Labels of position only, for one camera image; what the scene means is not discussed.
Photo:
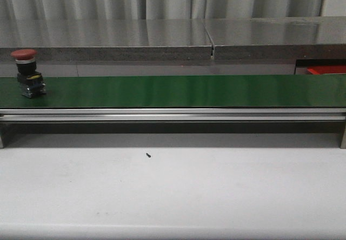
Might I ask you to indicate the left grey stone slab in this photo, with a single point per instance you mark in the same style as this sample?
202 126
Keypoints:
107 40

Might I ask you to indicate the green conveyor belt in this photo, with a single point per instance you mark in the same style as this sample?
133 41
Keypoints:
213 91

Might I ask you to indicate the aluminium conveyor frame rail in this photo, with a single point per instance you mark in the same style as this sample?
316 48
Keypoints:
173 115

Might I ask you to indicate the right steel conveyor leg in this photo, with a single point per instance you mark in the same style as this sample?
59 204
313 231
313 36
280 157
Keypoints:
342 137

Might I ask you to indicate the red plastic tray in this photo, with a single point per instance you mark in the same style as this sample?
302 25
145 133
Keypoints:
327 70

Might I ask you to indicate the right grey stone slab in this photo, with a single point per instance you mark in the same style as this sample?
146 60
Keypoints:
277 38

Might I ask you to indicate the grey stone slab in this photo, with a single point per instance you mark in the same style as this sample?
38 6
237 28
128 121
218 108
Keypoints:
277 38
107 40

